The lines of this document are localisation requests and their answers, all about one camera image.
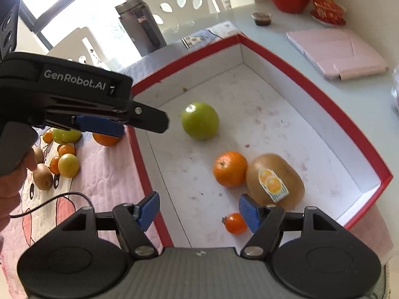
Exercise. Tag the red packet plate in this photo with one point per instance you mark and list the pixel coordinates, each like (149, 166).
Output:
(327, 11)

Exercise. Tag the large orange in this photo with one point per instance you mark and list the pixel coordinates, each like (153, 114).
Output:
(104, 140)

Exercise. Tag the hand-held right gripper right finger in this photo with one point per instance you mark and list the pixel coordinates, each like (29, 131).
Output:
(249, 215)

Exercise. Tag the dark tall bin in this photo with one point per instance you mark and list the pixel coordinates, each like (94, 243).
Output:
(140, 28)

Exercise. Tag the small orange tomato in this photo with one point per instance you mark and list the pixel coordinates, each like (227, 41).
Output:
(234, 224)

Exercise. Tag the clear plastic bag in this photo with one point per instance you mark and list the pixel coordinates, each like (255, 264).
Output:
(396, 90)

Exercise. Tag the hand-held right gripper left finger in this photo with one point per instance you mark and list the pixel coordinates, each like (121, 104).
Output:
(148, 210)

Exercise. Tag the dark framed window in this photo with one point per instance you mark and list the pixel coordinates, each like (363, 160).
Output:
(62, 9)

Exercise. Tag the red-rimmed white box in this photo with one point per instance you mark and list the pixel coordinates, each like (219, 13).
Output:
(249, 99)

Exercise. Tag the kiwi with yellow sticker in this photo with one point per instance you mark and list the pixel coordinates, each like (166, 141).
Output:
(290, 187)

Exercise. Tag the small dark cup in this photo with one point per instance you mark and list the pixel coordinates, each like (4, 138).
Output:
(261, 18)

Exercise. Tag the small green apple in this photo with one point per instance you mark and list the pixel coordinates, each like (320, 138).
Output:
(69, 165)

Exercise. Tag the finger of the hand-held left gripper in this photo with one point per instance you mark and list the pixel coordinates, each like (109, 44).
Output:
(99, 126)
(149, 119)

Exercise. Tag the person's left hand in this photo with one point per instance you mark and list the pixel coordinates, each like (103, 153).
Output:
(9, 196)

